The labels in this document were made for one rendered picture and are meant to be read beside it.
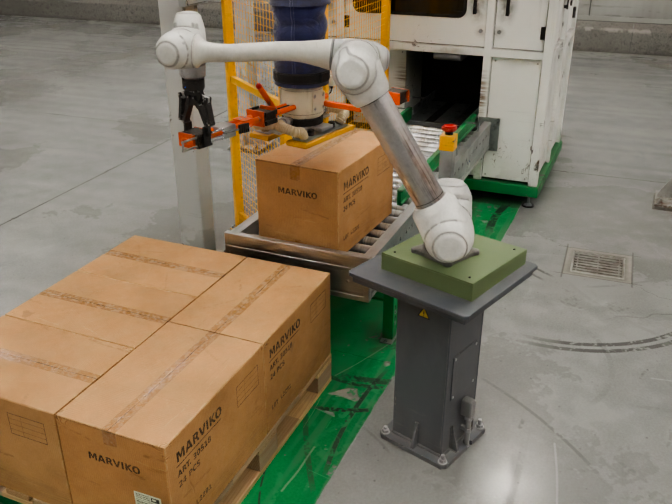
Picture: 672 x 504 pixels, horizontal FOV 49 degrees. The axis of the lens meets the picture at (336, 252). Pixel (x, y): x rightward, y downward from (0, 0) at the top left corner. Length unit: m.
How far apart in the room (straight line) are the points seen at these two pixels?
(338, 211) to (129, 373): 1.11
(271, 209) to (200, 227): 1.14
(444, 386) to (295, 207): 1.01
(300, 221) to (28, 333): 1.18
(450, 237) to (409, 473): 1.02
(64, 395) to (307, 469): 0.96
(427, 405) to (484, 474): 0.33
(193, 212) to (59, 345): 1.75
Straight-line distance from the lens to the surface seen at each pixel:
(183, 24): 2.51
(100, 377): 2.59
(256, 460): 2.88
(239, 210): 4.82
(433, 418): 2.90
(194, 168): 4.23
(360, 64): 2.19
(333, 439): 3.07
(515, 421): 3.24
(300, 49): 2.45
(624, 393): 3.54
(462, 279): 2.50
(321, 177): 3.09
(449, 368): 2.75
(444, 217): 2.34
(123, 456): 2.37
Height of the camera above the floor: 1.96
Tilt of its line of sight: 25 degrees down
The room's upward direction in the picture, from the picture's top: straight up
